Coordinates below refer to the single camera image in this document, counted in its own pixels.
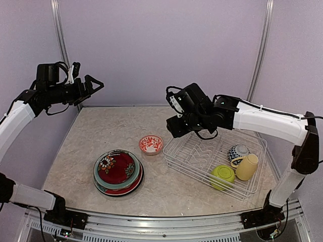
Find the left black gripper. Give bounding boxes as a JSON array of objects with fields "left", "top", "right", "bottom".
[{"left": 47, "top": 74, "right": 103, "bottom": 105}]

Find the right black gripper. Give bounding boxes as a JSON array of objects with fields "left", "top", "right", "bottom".
[{"left": 166, "top": 111, "right": 208, "bottom": 138}]

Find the white red patterned bowl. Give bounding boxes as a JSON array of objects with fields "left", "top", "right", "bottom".
[{"left": 138, "top": 135, "right": 164, "bottom": 155}]

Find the light teal floral plate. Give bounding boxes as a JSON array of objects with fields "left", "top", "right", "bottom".
[{"left": 93, "top": 149, "right": 140, "bottom": 190}]

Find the yellow mug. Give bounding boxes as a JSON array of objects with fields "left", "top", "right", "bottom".
[{"left": 231, "top": 154, "right": 259, "bottom": 181}]

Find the pink scalloped plate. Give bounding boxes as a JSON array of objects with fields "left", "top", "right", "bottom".
[{"left": 94, "top": 176, "right": 143, "bottom": 196}]

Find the black rimmed beige plate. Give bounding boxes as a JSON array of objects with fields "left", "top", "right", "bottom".
[{"left": 93, "top": 162, "right": 144, "bottom": 197}]

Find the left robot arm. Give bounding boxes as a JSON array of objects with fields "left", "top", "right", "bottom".
[{"left": 1, "top": 62, "right": 104, "bottom": 224}]

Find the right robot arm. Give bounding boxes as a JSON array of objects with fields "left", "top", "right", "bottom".
[{"left": 166, "top": 83, "right": 321, "bottom": 224}]

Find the blue white patterned cup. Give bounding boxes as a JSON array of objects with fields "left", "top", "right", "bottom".
[{"left": 227, "top": 144, "right": 250, "bottom": 162}]

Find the lime green bowl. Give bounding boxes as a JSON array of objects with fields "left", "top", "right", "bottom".
[{"left": 209, "top": 165, "right": 235, "bottom": 191}]

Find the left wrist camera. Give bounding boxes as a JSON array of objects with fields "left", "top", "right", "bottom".
[{"left": 65, "top": 62, "right": 81, "bottom": 84}]

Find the white wire dish rack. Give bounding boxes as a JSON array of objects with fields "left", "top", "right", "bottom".
[{"left": 163, "top": 129, "right": 267, "bottom": 200}]

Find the left aluminium corner post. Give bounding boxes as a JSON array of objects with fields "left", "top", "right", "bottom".
[{"left": 50, "top": 0, "right": 84, "bottom": 111}]

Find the aluminium corner post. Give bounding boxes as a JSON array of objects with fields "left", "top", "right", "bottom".
[
  {"left": 50, "top": 0, "right": 84, "bottom": 111},
  {"left": 247, "top": 0, "right": 274, "bottom": 101}
]

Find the aluminium front rail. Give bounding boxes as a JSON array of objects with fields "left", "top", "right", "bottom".
[{"left": 24, "top": 204, "right": 311, "bottom": 242}]

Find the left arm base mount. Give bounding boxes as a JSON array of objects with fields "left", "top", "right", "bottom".
[{"left": 44, "top": 210, "right": 88, "bottom": 230}]

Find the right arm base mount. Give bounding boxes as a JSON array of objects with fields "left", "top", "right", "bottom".
[{"left": 240, "top": 209, "right": 285, "bottom": 229}]

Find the right aluminium corner post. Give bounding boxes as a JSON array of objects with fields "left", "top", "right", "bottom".
[{"left": 247, "top": 0, "right": 274, "bottom": 101}]

